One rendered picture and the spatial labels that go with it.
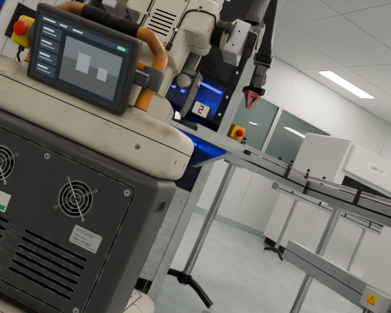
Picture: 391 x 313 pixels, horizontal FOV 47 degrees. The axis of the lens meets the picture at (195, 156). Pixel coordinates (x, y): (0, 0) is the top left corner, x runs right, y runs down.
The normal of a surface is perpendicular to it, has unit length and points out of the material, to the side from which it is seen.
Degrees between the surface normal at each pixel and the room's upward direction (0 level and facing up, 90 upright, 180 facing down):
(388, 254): 90
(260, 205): 90
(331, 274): 90
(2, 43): 90
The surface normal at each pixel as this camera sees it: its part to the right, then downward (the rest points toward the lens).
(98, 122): -0.15, -0.07
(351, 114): 0.36, 0.14
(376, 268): -0.84, -0.37
